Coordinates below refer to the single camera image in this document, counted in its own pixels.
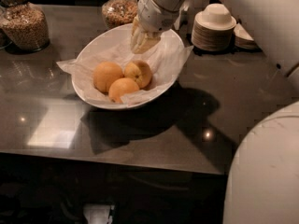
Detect white object under table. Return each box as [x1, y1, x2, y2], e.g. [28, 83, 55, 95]
[83, 204, 115, 224]

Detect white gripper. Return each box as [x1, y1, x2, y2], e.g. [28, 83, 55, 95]
[131, 0, 178, 54]

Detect white oval bowl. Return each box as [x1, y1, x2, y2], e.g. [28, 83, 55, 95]
[71, 23, 185, 111]

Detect left glass cereal jar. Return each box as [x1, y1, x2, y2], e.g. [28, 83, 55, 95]
[0, 0, 50, 51]

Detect short stack paper bowls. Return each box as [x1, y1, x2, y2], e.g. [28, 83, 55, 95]
[234, 23, 259, 50]

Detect right glass cereal jar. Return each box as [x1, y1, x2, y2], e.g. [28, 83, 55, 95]
[102, 0, 137, 29]

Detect orange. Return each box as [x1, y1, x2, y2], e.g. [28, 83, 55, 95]
[124, 60, 152, 89]
[108, 77, 139, 103]
[93, 62, 123, 92]

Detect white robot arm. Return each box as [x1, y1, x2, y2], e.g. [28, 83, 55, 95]
[135, 53, 299, 224]

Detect glass cereal jar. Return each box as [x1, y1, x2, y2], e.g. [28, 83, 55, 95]
[0, 0, 50, 51]
[102, 0, 137, 29]

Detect tall stack paper bowls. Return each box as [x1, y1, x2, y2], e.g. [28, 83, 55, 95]
[191, 3, 236, 52]

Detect glass jar far left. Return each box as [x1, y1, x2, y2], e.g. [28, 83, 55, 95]
[0, 7, 11, 49]

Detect white paper liner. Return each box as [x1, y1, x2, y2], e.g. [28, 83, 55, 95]
[56, 28, 194, 106]

